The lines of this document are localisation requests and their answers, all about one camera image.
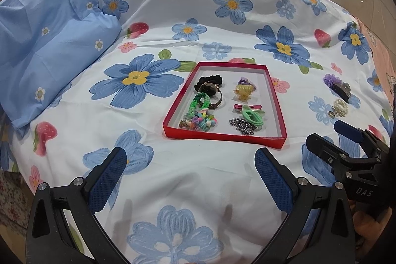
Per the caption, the red shallow box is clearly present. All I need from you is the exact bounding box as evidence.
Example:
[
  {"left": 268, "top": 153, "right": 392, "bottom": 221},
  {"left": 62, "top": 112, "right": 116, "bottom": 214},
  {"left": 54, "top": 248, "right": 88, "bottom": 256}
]
[{"left": 163, "top": 62, "right": 287, "bottom": 149}]

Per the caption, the white pearl bracelet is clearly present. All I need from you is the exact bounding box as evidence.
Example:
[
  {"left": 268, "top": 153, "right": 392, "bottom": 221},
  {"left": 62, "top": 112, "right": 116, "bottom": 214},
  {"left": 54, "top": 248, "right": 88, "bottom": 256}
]
[{"left": 332, "top": 98, "right": 349, "bottom": 116}]

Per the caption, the yellow hair claw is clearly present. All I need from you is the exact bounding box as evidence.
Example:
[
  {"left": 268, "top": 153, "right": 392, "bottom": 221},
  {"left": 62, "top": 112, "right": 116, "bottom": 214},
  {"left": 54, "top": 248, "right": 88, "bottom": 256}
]
[{"left": 233, "top": 82, "right": 252, "bottom": 102}]

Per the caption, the colourful beaded bracelet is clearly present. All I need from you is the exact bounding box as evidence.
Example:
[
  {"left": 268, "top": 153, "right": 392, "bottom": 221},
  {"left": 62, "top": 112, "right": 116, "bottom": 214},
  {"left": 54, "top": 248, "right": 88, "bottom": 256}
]
[{"left": 178, "top": 111, "right": 219, "bottom": 130}]

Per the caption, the silver chain bracelet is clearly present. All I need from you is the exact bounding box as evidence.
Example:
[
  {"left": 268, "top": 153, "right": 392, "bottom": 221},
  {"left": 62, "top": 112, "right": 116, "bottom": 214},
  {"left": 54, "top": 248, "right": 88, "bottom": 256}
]
[{"left": 229, "top": 117, "right": 257, "bottom": 136}]

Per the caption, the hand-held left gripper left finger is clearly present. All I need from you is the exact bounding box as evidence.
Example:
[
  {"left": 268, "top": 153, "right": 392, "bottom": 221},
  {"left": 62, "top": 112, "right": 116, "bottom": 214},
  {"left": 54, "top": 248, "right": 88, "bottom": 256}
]
[{"left": 27, "top": 146, "right": 130, "bottom": 264}]

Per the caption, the black scrunchie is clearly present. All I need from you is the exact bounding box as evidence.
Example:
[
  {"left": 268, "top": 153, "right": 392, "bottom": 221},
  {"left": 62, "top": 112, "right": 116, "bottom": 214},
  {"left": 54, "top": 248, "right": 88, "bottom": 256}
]
[{"left": 194, "top": 75, "right": 225, "bottom": 91}]

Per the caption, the person's right hand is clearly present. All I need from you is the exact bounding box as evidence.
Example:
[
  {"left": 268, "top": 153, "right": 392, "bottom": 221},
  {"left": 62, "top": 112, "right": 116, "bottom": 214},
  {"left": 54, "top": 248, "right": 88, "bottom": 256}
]
[{"left": 353, "top": 210, "right": 393, "bottom": 240}]

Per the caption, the floral bedsheet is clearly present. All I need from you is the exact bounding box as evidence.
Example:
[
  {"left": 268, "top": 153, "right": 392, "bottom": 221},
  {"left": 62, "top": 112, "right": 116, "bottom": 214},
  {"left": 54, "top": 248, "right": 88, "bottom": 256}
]
[{"left": 0, "top": 0, "right": 394, "bottom": 264}]

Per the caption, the green braided bracelet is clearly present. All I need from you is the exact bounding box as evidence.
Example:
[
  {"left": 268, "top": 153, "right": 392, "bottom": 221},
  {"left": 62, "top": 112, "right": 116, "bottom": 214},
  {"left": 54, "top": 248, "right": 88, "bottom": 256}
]
[{"left": 185, "top": 93, "right": 214, "bottom": 125}]

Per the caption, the rose gold wristwatch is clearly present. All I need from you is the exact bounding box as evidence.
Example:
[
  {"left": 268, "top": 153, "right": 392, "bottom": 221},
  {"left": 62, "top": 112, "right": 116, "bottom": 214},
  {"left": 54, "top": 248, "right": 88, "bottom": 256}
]
[{"left": 198, "top": 82, "right": 224, "bottom": 111}]

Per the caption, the purple hair tie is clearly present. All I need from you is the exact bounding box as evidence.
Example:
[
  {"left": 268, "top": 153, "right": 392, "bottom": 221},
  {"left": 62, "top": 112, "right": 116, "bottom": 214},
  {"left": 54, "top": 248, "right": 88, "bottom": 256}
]
[{"left": 238, "top": 76, "right": 257, "bottom": 90}]

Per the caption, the green hair tie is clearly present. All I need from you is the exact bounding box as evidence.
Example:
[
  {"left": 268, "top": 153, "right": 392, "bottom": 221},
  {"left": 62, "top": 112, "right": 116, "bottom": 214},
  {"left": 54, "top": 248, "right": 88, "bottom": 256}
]
[{"left": 241, "top": 106, "right": 267, "bottom": 128}]

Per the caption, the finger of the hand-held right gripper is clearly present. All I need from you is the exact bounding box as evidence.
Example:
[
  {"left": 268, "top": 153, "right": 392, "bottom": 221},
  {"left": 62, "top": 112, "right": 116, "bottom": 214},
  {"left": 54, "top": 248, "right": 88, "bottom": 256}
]
[
  {"left": 333, "top": 120, "right": 389, "bottom": 160},
  {"left": 305, "top": 133, "right": 354, "bottom": 178}
]

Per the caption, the light blue pillow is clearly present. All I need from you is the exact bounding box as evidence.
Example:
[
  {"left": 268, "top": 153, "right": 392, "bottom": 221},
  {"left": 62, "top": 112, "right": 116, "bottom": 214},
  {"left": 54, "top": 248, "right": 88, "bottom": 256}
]
[{"left": 0, "top": 0, "right": 123, "bottom": 130}]

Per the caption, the floral carpet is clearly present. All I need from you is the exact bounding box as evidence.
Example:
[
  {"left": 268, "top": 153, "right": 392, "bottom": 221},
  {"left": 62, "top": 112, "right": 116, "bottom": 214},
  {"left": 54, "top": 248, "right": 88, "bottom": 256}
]
[{"left": 0, "top": 169, "right": 34, "bottom": 230}]

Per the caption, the pink cloth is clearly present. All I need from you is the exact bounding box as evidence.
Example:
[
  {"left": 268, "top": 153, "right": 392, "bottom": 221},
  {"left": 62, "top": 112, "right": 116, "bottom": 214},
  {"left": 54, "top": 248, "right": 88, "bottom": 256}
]
[{"left": 353, "top": 17, "right": 396, "bottom": 104}]

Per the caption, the pink hair clip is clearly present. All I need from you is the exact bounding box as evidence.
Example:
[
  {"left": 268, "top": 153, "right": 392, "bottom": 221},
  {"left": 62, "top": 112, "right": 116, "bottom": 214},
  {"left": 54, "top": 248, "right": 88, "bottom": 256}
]
[{"left": 233, "top": 103, "right": 263, "bottom": 113}]

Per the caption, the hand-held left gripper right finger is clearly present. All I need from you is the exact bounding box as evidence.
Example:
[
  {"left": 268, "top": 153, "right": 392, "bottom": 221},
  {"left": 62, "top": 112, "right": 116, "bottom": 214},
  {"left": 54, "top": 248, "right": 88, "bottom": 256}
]
[{"left": 250, "top": 148, "right": 356, "bottom": 264}]

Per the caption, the purple flower hair clip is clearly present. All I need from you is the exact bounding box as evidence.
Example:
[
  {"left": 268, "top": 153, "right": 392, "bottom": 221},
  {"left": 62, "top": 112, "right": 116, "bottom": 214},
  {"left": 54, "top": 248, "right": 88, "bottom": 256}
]
[{"left": 323, "top": 74, "right": 351, "bottom": 104}]

